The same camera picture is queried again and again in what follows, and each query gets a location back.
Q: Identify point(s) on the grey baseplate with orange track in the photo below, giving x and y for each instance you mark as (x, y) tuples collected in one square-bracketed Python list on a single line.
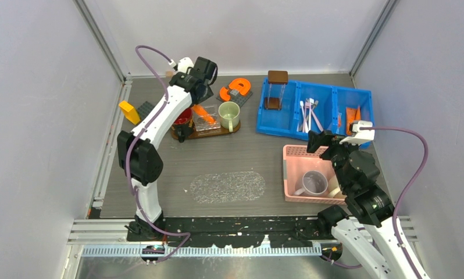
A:
[(238, 91)]

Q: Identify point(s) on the brown oval wooden tray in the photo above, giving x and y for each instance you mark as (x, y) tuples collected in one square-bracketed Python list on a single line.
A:
[(224, 131)]

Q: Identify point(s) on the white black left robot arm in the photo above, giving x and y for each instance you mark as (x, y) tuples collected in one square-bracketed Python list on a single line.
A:
[(138, 149)]

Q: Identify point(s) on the yellow toy block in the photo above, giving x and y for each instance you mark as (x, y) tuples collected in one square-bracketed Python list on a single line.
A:
[(130, 112)]

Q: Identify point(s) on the pink plastic basket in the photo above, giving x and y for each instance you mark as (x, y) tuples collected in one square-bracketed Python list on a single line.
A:
[(296, 162)]

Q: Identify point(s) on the clear holder with brown lid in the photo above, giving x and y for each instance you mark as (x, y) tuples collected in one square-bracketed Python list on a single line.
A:
[(277, 81)]

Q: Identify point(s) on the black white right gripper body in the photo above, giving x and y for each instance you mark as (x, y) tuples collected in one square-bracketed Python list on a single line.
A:
[(336, 152)]

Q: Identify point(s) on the light green mug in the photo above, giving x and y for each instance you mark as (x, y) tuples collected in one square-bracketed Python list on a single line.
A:
[(229, 114)]

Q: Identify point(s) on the lilac translucent mug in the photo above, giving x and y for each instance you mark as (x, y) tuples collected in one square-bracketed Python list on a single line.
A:
[(312, 183)]

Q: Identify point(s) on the white toothbrush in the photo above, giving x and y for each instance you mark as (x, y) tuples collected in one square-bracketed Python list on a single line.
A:
[(305, 127)]

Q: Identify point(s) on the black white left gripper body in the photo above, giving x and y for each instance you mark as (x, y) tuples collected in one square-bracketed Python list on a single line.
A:
[(208, 93)]

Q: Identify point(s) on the cream yellow mug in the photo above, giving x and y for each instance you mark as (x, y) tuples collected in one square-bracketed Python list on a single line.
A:
[(334, 190)]

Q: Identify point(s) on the dark grey studded baseplate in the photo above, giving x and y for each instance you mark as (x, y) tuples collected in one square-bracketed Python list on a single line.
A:
[(144, 110)]

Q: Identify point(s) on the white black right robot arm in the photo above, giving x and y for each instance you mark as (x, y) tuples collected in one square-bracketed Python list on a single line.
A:
[(370, 228)]

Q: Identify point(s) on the clear glass toothbrush holder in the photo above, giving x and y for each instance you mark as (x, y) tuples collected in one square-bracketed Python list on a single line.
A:
[(201, 124)]

